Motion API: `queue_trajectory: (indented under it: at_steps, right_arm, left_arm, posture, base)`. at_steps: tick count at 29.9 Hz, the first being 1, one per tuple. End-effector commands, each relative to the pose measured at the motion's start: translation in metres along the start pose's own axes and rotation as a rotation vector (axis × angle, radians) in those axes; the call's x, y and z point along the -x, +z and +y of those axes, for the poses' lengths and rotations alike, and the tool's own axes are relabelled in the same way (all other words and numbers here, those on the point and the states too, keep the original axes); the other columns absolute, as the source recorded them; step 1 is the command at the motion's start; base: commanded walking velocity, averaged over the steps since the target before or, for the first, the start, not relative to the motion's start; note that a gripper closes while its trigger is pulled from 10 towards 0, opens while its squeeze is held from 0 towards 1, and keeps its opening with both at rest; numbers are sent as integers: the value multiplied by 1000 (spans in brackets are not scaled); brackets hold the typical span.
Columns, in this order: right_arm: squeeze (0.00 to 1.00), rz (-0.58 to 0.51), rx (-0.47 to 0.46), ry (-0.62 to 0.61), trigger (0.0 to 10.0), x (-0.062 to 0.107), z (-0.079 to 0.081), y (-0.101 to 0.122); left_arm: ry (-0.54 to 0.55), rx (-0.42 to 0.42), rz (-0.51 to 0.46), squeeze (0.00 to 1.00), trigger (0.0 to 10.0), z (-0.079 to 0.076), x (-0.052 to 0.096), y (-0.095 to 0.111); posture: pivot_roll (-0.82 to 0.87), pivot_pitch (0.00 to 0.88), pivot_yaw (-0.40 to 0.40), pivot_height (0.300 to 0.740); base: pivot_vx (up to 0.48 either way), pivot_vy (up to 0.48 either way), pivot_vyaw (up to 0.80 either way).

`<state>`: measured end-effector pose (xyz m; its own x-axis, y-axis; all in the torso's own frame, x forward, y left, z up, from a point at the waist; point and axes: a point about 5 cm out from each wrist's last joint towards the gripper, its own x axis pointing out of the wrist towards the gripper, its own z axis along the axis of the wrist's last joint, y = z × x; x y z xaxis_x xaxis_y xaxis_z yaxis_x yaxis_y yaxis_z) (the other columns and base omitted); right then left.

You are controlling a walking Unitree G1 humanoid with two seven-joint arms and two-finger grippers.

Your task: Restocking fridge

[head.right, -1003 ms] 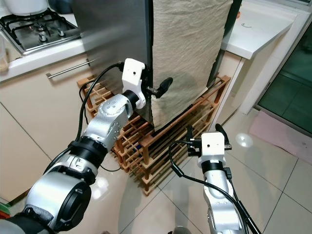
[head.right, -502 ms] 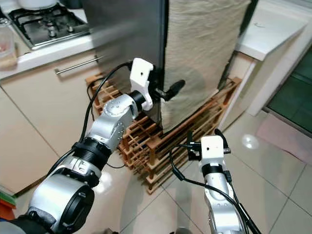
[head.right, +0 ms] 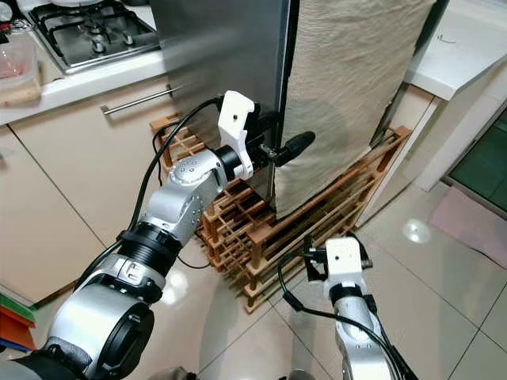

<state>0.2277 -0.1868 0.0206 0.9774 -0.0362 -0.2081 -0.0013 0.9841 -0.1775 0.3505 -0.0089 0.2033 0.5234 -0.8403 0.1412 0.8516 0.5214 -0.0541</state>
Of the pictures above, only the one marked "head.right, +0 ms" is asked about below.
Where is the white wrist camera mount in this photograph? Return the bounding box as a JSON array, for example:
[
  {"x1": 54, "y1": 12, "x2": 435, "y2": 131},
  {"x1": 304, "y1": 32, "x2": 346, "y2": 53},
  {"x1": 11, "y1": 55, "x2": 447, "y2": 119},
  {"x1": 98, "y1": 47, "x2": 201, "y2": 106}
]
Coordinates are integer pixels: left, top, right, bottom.
[
  {"x1": 324, "y1": 236, "x2": 366, "y2": 289},
  {"x1": 218, "y1": 90, "x2": 259, "y2": 181}
]

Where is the thin black power cord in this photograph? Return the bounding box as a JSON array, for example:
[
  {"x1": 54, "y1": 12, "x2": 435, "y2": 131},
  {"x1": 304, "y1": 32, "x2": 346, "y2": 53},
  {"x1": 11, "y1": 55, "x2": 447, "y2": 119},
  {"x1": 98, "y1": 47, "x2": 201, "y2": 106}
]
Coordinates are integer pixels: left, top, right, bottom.
[{"x1": 151, "y1": 127, "x2": 175, "y2": 191}]

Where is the mini fridge door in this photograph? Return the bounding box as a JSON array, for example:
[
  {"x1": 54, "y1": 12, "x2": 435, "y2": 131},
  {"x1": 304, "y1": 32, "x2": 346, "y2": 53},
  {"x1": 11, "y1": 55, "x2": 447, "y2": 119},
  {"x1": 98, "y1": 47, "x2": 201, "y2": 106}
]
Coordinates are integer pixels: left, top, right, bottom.
[{"x1": 273, "y1": 0, "x2": 438, "y2": 220}]

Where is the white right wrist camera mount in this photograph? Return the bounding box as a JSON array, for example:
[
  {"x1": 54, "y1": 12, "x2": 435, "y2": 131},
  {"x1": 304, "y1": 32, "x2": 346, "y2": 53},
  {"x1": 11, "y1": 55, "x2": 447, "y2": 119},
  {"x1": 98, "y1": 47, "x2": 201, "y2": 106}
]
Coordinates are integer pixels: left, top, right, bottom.
[{"x1": 324, "y1": 236, "x2": 366, "y2": 289}]

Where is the orange flat board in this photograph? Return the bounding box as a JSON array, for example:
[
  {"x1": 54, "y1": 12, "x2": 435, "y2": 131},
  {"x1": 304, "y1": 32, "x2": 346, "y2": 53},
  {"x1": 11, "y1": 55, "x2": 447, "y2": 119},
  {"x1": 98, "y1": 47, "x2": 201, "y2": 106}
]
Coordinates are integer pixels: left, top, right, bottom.
[{"x1": 0, "y1": 305, "x2": 37, "y2": 348}]

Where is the beige kitchen cabinet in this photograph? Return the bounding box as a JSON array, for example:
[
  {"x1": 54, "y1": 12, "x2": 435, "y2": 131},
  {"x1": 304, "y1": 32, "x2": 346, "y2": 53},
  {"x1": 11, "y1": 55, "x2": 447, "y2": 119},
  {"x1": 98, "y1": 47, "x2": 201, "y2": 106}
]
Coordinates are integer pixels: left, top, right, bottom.
[{"x1": 0, "y1": 51, "x2": 207, "y2": 306}]

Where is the white pot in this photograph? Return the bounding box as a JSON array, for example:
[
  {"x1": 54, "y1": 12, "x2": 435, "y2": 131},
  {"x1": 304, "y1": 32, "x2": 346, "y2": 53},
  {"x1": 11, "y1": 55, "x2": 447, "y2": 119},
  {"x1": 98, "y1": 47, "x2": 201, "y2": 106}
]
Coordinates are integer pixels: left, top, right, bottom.
[{"x1": 51, "y1": 0, "x2": 105, "y2": 9}]

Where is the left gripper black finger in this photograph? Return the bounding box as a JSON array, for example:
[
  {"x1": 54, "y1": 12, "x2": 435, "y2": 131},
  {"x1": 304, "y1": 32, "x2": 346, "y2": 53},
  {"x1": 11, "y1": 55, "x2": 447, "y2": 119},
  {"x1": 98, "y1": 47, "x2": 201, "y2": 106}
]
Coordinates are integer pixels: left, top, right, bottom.
[{"x1": 265, "y1": 131, "x2": 316, "y2": 167}]

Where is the long steel cabinet handle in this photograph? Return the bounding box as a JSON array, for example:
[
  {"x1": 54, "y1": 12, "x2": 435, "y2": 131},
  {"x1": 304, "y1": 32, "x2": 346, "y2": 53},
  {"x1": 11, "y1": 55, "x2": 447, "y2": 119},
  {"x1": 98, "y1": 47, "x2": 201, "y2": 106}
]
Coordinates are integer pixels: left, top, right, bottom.
[{"x1": 101, "y1": 85, "x2": 185, "y2": 117}]

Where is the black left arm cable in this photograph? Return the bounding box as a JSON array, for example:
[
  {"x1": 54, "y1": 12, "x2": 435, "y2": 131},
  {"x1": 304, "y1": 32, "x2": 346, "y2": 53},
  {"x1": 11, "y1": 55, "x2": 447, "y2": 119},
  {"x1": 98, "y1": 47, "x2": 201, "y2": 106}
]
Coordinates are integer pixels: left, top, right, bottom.
[{"x1": 75, "y1": 97, "x2": 224, "y2": 294}]

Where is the green flat board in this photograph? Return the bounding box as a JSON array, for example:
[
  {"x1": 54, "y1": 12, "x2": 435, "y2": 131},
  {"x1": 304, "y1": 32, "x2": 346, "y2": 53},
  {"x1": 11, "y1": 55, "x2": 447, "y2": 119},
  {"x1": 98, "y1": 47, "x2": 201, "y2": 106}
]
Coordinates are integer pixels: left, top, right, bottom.
[{"x1": 0, "y1": 293, "x2": 37, "y2": 325}]

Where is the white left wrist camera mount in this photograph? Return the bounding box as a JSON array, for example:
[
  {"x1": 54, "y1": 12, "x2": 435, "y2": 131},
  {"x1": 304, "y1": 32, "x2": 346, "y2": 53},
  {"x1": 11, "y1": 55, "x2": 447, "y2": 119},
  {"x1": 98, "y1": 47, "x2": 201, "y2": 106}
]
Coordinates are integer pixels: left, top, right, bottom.
[{"x1": 218, "y1": 90, "x2": 259, "y2": 181}]

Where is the pink floor mat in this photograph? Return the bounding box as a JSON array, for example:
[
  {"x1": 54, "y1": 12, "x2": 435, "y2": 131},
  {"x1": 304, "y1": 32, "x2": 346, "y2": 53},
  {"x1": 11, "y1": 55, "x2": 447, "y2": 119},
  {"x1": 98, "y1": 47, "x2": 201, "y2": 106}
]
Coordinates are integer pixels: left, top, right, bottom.
[{"x1": 428, "y1": 186, "x2": 507, "y2": 249}]

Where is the clear plastic food container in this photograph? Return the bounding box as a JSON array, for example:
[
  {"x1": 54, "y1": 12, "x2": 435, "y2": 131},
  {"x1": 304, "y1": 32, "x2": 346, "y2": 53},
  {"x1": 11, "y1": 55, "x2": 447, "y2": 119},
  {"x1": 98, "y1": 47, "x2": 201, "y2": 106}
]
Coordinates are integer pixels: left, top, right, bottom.
[{"x1": 0, "y1": 32, "x2": 42, "y2": 108}]

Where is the steel gas stove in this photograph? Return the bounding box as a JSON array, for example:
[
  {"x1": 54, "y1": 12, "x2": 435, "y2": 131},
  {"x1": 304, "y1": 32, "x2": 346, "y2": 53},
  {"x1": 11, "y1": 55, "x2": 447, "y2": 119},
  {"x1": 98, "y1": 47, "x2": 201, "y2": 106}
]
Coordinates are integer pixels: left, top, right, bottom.
[{"x1": 30, "y1": 0, "x2": 161, "y2": 76}]

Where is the blue flat board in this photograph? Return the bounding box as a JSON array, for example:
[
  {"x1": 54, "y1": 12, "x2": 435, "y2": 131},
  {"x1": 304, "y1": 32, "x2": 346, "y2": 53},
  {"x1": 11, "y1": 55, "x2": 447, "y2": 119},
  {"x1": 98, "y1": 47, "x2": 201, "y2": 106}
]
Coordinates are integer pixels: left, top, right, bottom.
[{"x1": 0, "y1": 336, "x2": 34, "y2": 354}]

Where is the grey robot torso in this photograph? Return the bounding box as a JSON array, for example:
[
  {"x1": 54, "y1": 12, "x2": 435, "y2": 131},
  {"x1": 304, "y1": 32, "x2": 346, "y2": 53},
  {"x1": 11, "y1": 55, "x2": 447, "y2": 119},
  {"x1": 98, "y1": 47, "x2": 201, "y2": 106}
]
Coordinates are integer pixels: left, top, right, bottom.
[{"x1": 0, "y1": 352, "x2": 96, "y2": 380}]

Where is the wooden wine rack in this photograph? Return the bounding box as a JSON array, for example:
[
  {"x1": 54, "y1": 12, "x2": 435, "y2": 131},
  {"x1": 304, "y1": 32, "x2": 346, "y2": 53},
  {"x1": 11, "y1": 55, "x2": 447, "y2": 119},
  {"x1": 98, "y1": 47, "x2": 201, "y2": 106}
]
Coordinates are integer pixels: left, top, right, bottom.
[{"x1": 149, "y1": 113, "x2": 413, "y2": 314}]

